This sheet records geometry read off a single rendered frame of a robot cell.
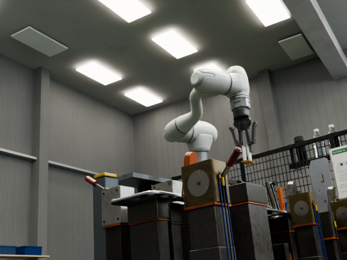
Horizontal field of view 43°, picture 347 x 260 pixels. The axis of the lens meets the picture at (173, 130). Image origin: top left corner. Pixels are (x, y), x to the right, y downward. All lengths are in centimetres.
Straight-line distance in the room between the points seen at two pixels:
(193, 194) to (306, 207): 66
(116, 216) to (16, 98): 1043
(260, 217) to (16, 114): 1045
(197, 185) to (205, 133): 132
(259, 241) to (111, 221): 46
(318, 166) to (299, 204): 78
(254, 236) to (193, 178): 28
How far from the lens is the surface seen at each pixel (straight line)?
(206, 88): 194
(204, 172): 120
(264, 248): 141
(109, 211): 144
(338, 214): 209
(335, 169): 280
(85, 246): 1253
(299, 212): 178
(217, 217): 118
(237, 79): 202
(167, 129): 245
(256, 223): 139
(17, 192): 1111
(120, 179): 173
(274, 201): 230
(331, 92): 1278
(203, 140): 250
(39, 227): 1105
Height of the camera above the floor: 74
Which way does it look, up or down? 20 degrees up
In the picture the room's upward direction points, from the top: 5 degrees counter-clockwise
